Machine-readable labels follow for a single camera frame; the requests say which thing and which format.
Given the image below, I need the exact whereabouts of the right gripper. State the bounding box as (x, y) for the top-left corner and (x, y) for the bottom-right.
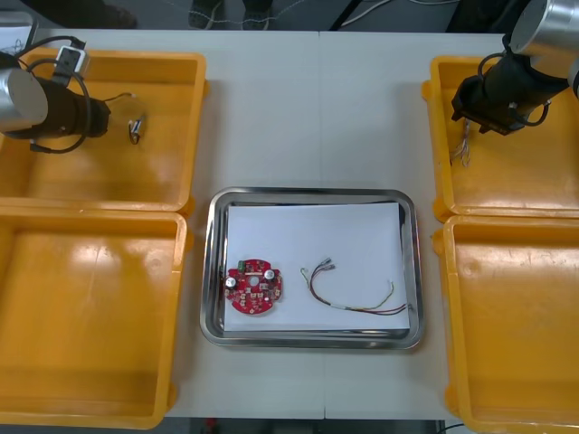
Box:
(451, 74), (528, 137)

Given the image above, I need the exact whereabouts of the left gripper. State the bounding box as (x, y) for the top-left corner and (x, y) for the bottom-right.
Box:
(84, 98), (112, 138)

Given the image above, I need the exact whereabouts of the grey-white twisted wire harness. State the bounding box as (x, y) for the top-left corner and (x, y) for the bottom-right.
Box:
(449, 118), (474, 169)

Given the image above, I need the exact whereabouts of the white label metal solenoid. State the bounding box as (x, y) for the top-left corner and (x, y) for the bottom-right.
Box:
(127, 114), (148, 146)

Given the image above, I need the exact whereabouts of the steel tray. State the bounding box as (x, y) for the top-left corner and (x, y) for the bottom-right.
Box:
(199, 186), (425, 350)
(0, 11), (41, 51)

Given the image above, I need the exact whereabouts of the white paper sheet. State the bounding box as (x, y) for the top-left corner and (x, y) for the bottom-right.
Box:
(221, 202), (411, 334)

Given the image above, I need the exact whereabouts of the red black green-yellow wire harness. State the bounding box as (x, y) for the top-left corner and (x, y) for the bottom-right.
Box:
(299, 256), (413, 317)

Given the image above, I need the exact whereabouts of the round red circuit board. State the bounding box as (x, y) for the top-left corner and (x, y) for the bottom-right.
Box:
(224, 257), (287, 320)

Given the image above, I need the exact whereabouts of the yellow-orange plastic bin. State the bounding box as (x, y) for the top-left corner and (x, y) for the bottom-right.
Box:
(432, 214), (579, 434)
(0, 47), (212, 217)
(0, 205), (189, 430)
(419, 54), (579, 223)

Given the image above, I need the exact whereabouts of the white floor cable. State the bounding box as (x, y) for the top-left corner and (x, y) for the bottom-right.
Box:
(341, 0), (394, 27)

